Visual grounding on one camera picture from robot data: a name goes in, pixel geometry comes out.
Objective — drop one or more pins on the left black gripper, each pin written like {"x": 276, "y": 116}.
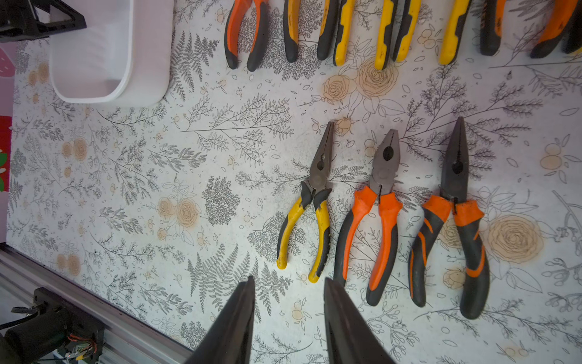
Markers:
{"x": 20, "y": 20}

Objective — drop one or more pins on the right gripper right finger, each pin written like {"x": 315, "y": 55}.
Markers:
{"x": 349, "y": 338}

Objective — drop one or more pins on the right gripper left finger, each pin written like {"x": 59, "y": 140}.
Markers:
{"x": 230, "y": 338}

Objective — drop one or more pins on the white plastic storage box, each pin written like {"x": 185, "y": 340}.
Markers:
{"x": 122, "y": 57}

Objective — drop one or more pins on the yellow striped needle-nose pliers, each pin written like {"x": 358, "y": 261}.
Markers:
{"x": 373, "y": 21}

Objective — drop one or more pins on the yellow black diagonal pliers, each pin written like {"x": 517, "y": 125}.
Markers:
{"x": 298, "y": 24}

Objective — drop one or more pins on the orange black Greener pliers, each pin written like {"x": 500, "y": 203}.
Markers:
{"x": 540, "y": 28}

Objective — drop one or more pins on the yellow black combination pliers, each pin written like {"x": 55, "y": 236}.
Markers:
{"x": 573, "y": 43}

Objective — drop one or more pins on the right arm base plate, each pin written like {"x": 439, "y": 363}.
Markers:
{"x": 51, "y": 330}

